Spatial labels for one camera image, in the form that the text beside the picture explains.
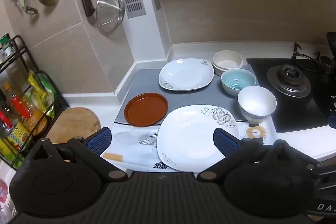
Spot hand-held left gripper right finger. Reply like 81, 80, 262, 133
197, 128, 322, 182

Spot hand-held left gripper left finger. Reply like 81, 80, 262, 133
26, 127, 129, 183

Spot large white floral plate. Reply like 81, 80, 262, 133
157, 105, 240, 172

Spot white bowl blue pattern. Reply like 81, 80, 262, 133
238, 86, 277, 124

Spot brown round plate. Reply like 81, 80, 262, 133
124, 93, 169, 127

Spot teal glazed bowl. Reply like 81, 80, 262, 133
221, 68, 257, 97

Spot small white floral plate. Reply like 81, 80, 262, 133
158, 58, 214, 91

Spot beige bowl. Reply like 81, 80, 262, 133
212, 50, 243, 77

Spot white printed cloth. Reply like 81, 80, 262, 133
104, 119, 279, 173

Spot wooden cutting board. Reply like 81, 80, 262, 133
45, 107, 101, 144

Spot stove burner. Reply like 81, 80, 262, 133
267, 64, 311, 97

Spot orange jar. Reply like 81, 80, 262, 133
29, 114, 48, 136

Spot black pan support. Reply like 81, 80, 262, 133
293, 42, 328, 72

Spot grey mat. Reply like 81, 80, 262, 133
113, 64, 263, 126

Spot yellow green packets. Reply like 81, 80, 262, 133
28, 70, 58, 125

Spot red-capped bottle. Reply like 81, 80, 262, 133
0, 109, 29, 147

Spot red-label oil bottle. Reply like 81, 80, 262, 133
3, 82, 32, 130

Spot pink package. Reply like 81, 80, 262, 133
0, 178, 11, 204

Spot metal mesh strainer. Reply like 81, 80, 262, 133
91, 0, 125, 34

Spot green-capped bottle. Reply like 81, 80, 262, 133
0, 33, 13, 56

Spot black wire rack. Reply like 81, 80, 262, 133
0, 35, 70, 169

